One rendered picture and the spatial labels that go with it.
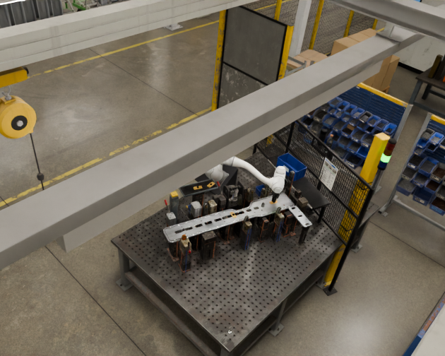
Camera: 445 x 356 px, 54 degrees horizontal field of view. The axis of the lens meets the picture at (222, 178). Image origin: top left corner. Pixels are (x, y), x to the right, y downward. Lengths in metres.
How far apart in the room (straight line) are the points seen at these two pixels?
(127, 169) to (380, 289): 4.62
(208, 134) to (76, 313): 3.82
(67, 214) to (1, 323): 4.03
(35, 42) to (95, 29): 0.24
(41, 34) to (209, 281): 2.95
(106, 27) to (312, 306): 3.92
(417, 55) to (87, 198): 9.91
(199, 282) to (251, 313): 0.55
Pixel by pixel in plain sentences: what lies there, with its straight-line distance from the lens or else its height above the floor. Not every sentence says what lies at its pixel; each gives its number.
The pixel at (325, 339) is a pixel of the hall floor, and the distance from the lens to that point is 4.87.
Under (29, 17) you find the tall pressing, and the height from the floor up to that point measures 0.42.
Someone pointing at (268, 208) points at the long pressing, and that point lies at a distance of 4.45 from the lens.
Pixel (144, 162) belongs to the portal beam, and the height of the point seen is 3.33.
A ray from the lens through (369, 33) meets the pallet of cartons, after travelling 9.15.
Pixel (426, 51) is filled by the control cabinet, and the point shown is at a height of 0.51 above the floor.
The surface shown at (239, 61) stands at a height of 1.18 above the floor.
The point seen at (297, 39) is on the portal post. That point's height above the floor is 0.95.
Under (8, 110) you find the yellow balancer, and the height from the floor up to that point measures 3.13.
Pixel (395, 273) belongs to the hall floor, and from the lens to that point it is 5.71.
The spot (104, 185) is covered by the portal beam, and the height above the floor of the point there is 3.33.
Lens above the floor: 4.02
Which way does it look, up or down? 40 degrees down
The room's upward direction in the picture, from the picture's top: 7 degrees clockwise
